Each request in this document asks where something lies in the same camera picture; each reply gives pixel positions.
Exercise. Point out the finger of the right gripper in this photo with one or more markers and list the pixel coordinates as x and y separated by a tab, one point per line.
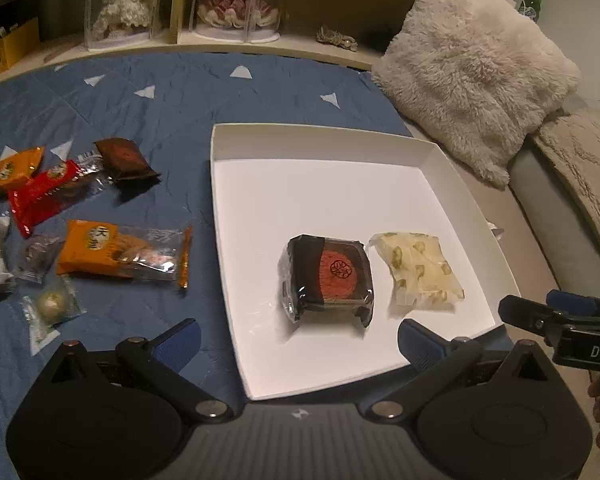
572	303
535	312

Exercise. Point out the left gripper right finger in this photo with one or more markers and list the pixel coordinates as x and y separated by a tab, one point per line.
440	365

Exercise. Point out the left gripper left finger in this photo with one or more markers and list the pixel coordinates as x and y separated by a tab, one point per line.
156	364

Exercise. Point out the white nougat snack pack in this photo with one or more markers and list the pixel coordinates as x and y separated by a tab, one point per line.
422	277

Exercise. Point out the small round ball snack pack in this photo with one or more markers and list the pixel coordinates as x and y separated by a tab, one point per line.
55	304

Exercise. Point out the orange snack pack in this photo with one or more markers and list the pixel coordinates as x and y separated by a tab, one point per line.
129	252
17	169

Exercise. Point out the black red mooncake pack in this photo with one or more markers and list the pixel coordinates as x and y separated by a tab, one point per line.
326	275

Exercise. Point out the red snack pack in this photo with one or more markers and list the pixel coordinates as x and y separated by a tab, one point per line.
55	190

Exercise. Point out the crumpled silver wrapper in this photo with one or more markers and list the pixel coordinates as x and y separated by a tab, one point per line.
495	230

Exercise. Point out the beige knit blanket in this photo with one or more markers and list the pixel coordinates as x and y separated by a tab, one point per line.
571	143

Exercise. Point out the small dark candy pack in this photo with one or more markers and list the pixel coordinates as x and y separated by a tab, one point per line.
36	256

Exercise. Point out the dark brown snack pack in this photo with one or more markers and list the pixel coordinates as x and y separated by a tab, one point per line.
126	165

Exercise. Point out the white cardboard box tray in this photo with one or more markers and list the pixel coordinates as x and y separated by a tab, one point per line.
273	182

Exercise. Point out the fluffy white pillow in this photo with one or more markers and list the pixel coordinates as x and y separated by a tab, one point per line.
478	77

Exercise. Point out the blue quilt with triangles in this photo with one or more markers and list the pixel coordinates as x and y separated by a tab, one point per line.
167	104

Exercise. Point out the green glass bottle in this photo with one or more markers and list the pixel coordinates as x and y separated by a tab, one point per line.
530	8

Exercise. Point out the small ornament on shelf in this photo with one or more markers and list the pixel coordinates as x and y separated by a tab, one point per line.
326	35

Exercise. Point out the yellow box on shelf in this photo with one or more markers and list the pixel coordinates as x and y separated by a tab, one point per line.
18	43

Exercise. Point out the wooden headboard shelf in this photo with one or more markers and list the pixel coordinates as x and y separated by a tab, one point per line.
41	33

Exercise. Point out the white dress doll in case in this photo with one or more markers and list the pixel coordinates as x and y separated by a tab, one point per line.
112	24

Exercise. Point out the red dress doll in case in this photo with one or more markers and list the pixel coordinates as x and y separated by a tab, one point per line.
236	21

